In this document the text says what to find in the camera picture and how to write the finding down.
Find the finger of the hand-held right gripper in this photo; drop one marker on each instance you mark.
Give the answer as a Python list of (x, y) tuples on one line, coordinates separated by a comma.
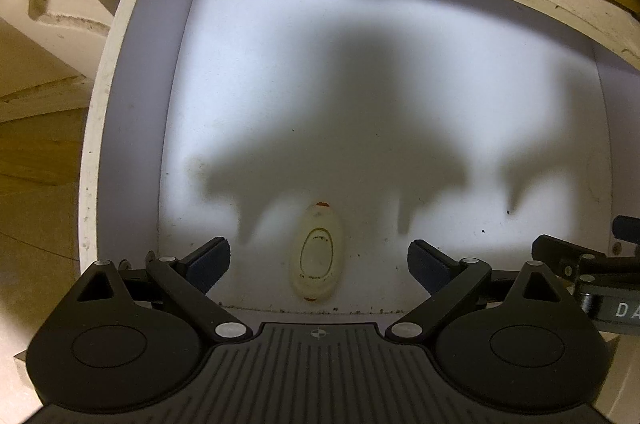
[(629, 229), (557, 254)]

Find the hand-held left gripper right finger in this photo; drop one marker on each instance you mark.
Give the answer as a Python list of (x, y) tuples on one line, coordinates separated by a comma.
[(425, 266)]

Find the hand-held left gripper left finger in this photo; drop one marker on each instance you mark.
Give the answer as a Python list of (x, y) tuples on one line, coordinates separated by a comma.
[(212, 263)]

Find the cream oval night light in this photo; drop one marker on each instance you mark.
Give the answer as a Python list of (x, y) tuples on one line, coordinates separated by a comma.
[(317, 254)]

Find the cream drawer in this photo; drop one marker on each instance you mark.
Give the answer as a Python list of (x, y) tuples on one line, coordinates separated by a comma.
[(350, 103)]

